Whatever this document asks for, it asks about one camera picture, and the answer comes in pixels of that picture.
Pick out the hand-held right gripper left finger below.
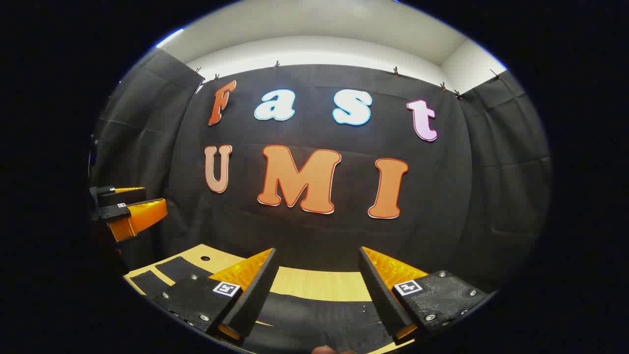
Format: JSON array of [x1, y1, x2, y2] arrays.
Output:
[[151, 247, 281, 343]]

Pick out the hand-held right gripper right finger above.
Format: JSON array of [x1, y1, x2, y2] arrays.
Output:
[[358, 246, 491, 345]]

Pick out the dark denim jeans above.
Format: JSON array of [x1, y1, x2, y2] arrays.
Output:
[[130, 256, 400, 354]]

